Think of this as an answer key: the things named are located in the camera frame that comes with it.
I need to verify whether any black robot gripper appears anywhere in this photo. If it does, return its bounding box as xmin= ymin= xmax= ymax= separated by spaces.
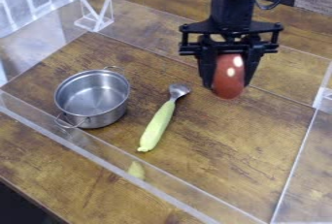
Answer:
xmin=179 ymin=0 xmax=282 ymax=88

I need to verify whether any small silver pot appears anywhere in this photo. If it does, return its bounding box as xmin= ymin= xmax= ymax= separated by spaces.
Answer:
xmin=54 ymin=66 xmax=131 ymax=129

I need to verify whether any spoon with yellow-green handle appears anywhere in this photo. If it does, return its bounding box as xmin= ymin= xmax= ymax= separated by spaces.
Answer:
xmin=137 ymin=83 xmax=190 ymax=152

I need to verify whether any clear acrylic triangular bracket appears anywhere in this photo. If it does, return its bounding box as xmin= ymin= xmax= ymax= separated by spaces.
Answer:
xmin=73 ymin=0 xmax=113 ymax=32

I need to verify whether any clear acrylic enclosure wall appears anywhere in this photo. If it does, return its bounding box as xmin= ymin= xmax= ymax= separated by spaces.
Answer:
xmin=0 ymin=0 xmax=328 ymax=224

